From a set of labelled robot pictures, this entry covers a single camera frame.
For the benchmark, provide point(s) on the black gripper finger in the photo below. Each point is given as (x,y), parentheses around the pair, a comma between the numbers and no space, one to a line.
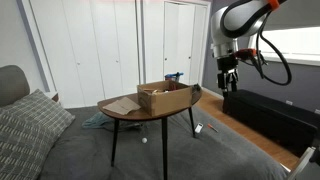
(224,87)
(234,83)

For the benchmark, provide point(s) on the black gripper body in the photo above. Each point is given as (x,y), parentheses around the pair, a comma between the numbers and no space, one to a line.
(227,65)

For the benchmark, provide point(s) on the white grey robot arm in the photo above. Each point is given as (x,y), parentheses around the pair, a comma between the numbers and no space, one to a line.
(240,16)

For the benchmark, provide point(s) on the small pen bin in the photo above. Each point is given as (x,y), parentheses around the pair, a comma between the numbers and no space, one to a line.
(173,78)

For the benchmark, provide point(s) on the small white remote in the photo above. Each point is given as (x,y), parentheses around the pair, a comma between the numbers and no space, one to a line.
(199,128)

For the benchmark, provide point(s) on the black bench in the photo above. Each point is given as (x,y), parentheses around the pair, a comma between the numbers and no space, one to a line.
(273,116)

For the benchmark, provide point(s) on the brown cardboard box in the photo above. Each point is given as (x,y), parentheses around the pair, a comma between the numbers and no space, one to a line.
(166,100)

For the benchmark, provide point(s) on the white framed window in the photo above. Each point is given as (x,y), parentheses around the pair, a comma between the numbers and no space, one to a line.
(296,46)

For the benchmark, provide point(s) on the grey bed blanket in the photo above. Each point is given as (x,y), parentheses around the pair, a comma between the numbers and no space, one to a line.
(206,156)

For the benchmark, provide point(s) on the wooden table with black legs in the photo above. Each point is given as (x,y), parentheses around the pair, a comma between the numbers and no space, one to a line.
(146,114)

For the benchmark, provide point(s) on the grey window blind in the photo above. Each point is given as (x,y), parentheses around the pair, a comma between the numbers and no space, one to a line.
(296,15)

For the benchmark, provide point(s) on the white ball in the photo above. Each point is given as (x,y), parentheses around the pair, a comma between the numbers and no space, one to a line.
(144,140)

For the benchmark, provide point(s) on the flat cardboard piece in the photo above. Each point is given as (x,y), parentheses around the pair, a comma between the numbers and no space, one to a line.
(121,106)

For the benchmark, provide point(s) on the wide white closet door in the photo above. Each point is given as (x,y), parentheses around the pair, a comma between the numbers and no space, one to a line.
(113,40)
(60,50)

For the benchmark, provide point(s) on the teal cloth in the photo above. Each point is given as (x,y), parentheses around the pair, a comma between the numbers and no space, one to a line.
(96,120)

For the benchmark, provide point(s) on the grey checkered pillow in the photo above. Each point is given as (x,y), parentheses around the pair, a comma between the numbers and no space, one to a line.
(36,113)

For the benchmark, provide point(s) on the grey padded headboard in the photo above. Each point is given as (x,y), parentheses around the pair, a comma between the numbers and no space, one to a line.
(11,83)

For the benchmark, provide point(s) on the grey dash patterned pillow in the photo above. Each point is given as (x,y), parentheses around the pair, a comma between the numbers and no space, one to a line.
(20,150)

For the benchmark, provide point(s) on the orange wrist mount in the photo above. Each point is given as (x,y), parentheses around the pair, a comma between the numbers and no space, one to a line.
(247,52)

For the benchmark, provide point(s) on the white wall outlet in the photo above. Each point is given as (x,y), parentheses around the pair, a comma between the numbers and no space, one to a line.
(317,111)
(289,102)

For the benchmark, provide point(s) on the grey metal frame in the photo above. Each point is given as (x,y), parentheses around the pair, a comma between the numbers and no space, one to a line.
(300,165)

